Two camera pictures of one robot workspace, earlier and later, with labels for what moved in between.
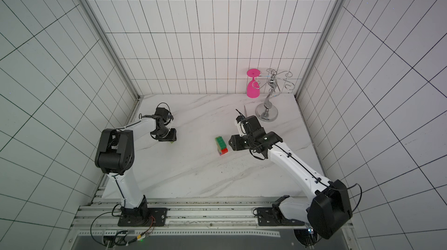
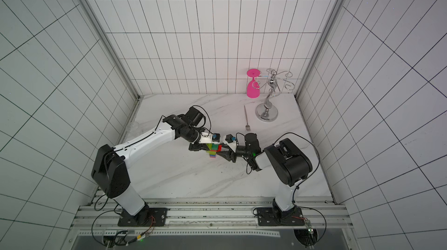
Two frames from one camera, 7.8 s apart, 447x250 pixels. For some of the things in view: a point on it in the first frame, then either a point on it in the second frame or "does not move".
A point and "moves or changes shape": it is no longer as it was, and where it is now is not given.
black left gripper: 171,137 -> 198,147
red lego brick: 224,151 moves or changes shape
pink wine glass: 253,86 does not move
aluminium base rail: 183,214 does not move
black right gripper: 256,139 -> 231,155
